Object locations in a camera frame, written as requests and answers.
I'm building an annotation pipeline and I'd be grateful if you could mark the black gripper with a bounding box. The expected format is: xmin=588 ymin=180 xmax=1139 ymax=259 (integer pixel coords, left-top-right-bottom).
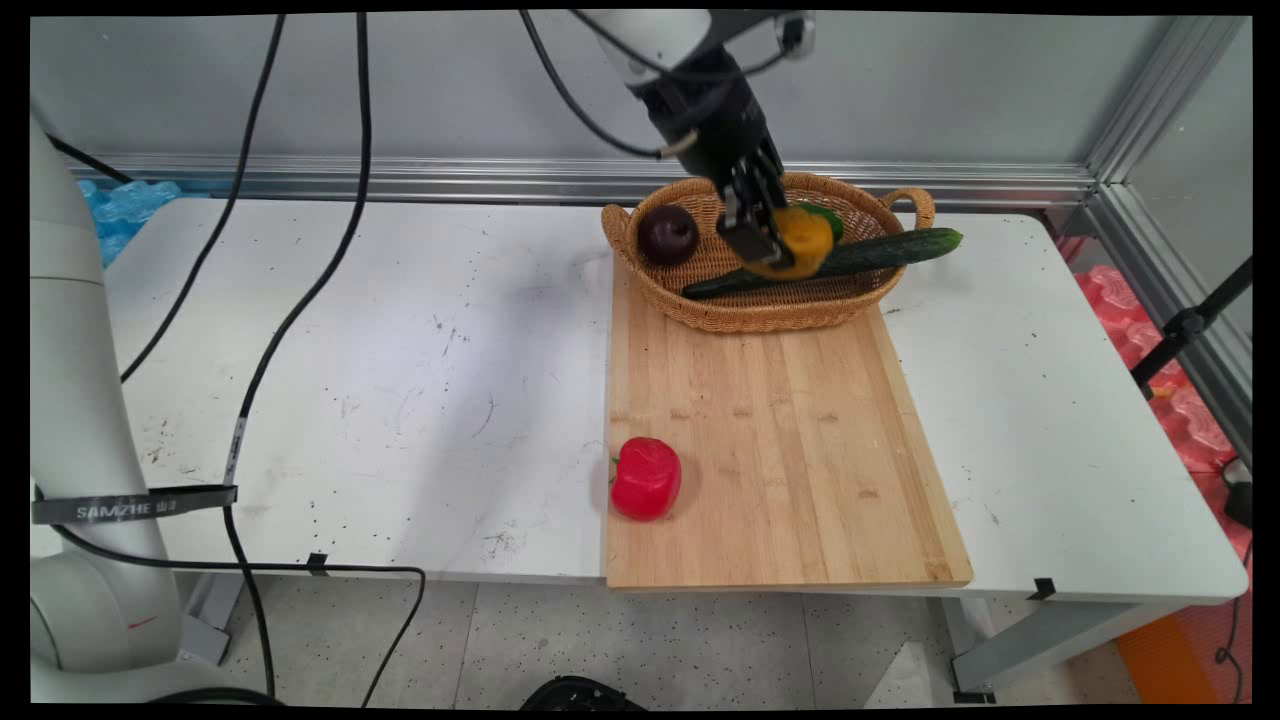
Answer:
xmin=630 ymin=45 xmax=792 ymax=266

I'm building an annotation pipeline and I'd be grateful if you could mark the yellow bell pepper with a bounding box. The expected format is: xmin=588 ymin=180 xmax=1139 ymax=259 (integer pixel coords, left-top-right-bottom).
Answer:
xmin=745 ymin=205 xmax=836 ymax=282

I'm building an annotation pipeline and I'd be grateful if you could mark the green bell pepper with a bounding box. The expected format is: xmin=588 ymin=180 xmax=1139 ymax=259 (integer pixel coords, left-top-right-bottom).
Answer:
xmin=798 ymin=202 xmax=846 ymax=243

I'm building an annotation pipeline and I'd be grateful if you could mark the dark purple plum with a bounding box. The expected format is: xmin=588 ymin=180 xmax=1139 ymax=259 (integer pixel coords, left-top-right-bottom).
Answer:
xmin=638 ymin=204 xmax=701 ymax=267

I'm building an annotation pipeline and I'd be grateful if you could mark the long dark green cucumber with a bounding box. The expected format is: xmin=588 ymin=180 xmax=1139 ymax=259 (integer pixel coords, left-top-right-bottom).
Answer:
xmin=682 ymin=228 xmax=964 ymax=301

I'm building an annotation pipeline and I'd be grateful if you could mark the wooden cutting board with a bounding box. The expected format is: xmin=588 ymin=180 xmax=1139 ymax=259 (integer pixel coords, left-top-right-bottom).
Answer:
xmin=604 ymin=255 xmax=975 ymax=591

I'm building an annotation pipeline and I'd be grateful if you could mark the red bell pepper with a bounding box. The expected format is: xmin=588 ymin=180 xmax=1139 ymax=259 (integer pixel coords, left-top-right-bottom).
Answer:
xmin=610 ymin=436 xmax=684 ymax=522

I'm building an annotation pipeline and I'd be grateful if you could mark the black tripod stand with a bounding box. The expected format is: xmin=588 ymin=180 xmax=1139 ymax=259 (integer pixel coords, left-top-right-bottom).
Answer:
xmin=1130 ymin=258 xmax=1253 ymax=401

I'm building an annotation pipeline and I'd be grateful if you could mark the red foam mat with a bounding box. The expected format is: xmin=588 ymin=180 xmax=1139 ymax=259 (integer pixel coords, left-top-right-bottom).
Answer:
xmin=1058 ymin=235 xmax=1253 ymax=561

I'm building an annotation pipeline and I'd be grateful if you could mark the grey angled table leg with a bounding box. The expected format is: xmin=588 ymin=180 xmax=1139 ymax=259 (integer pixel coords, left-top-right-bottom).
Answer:
xmin=940 ymin=597 xmax=1191 ymax=704

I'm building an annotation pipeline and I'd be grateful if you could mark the black round floor object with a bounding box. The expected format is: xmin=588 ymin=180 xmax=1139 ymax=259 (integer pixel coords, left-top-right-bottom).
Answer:
xmin=520 ymin=676 xmax=647 ymax=711

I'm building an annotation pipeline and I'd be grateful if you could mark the black power adapter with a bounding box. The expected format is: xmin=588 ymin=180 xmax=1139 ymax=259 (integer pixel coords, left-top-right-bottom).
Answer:
xmin=1221 ymin=458 xmax=1253 ymax=530

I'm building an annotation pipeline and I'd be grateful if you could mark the blue foam mat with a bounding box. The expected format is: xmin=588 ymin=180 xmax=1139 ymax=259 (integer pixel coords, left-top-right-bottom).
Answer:
xmin=75 ymin=178 xmax=183 ymax=269

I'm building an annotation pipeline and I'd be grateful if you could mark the grey straight table leg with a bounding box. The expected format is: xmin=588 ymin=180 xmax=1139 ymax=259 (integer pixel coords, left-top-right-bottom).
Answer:
xmin=178 ymin=572 xmax=247 ymax=669

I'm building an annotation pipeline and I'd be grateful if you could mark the woven wicker basket with handles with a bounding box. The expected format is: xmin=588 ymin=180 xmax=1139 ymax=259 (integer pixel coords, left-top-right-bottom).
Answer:
xmin=601 ymin=172 xmax=937 ymax=334

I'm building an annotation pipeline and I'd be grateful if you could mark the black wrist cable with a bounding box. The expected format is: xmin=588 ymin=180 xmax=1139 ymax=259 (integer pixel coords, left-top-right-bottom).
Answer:
xmin=517 ymin=10 xmax=801 ymax=161

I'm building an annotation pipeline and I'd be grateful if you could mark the long aluminium frame rail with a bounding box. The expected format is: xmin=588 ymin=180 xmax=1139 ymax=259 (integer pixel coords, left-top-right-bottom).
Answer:
xmin=60 ymin=152 xmax=1098 ymax=211

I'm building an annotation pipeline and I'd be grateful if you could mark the aluminium frame corner post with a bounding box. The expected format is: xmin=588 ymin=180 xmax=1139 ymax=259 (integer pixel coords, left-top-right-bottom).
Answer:
xmin=1085 ymin=15 xmax=1251 ymax=189

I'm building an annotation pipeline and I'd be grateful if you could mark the short aluminium frame rail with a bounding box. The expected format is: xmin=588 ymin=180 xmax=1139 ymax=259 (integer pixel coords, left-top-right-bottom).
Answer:
xmin=1085 ymin=183 xmax=1253 ymax=469

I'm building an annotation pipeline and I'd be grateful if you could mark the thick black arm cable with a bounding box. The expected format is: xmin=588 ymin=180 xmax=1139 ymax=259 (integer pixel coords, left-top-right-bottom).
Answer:
xmin=220 ymin=12 xmax=371 ymax=701

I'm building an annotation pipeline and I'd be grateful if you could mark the black hanging cable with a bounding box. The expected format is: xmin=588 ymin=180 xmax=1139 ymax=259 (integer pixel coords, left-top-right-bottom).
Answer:
xmin=119 ymin=12 xmax=288 ymax=385

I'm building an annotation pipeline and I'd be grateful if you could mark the thin black floor cable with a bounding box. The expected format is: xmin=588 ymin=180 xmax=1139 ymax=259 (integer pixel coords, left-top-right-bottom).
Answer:
xmin=50 ymin=520 xmax=427 ymax=707

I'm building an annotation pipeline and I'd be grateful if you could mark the thin black dangling cable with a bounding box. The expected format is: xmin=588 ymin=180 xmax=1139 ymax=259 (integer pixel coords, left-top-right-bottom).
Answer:
xmin=1214 ymin=540 xmax=1253 ymax=703

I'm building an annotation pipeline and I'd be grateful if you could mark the thin black background cable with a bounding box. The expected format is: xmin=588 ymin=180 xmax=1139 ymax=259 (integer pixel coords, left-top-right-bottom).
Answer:
xmin=45 ymin=133 xmax=133 ymax=185

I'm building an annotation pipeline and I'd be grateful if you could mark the black velcro cable strap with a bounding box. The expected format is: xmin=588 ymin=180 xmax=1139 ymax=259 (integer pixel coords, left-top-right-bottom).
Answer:
xmin=31 ymin=484 xmax=240 ymax=527

